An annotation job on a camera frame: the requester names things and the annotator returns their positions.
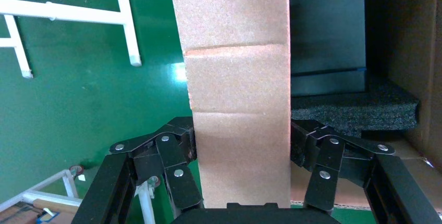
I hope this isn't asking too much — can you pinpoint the black foam block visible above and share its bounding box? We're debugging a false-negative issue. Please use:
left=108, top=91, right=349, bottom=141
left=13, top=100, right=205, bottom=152
left=291, top=77, right=421, bottom=139

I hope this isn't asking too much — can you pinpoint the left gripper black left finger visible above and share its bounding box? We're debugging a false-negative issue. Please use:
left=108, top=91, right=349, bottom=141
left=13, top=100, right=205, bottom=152
left=109, top=116, right=204, bottom=213

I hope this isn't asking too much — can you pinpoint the small cardboard box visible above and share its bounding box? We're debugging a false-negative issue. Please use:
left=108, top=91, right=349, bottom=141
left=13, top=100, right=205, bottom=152
left=171, top=0, right=291, bottom=210

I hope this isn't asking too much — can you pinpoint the white wheeled cart frame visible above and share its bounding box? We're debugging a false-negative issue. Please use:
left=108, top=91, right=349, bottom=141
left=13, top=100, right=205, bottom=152
left=0, top=165, right=163, bottom=224

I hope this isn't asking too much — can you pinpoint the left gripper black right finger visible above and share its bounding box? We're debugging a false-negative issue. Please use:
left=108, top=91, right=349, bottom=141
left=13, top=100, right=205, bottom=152
left=290, top=119, right=397, bottom=213

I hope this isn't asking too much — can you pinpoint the brown carton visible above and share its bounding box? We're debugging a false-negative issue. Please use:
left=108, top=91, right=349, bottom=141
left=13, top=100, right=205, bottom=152
left=0, top=201, right=60, bottom=224

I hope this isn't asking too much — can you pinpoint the dark flat panel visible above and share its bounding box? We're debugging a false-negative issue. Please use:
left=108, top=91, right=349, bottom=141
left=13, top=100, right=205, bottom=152
left=289, top=0, right=367, bottom=97

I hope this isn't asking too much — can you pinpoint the white pipe rack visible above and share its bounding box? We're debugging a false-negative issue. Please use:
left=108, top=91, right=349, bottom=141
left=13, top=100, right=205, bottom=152
left=0, top=0, right=143, bottom=79

